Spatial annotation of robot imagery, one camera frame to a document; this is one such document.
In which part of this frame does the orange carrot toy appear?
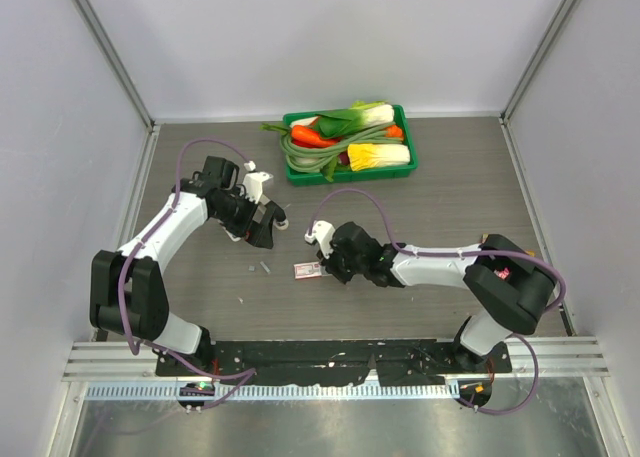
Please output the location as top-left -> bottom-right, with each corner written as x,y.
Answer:
290,125 -> 340,149

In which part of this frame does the green long beans toy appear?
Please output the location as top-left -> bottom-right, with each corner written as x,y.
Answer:
261,123 -> 409,181

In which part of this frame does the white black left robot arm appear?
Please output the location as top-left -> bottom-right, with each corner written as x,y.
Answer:
89,156 -> 288,376

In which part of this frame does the green plastic tray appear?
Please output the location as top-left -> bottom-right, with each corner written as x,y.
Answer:
262,101 -> 419,186

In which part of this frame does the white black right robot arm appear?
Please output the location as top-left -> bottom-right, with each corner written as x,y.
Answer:
305,221 -> 564,372

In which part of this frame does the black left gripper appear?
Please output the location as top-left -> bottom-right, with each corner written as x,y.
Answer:
212,187 -> 276,248

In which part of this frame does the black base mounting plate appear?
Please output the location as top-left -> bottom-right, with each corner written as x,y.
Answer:
156,339 -> 512,387

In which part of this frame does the white cable duct rail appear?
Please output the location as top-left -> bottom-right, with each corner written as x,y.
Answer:
85,380 -> 459,402

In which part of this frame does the green bok choy toy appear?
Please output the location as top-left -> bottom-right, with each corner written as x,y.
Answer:
311,102 -> 395,139

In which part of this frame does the Fox's candy bag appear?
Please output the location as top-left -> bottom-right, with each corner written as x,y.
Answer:
480,233 -> 535,257

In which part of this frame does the red white staple box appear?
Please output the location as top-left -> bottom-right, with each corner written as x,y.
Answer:
293,262 -> 328,280

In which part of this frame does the yellow napa cabbage toy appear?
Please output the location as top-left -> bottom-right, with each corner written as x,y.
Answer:
347,143 -> 411,172

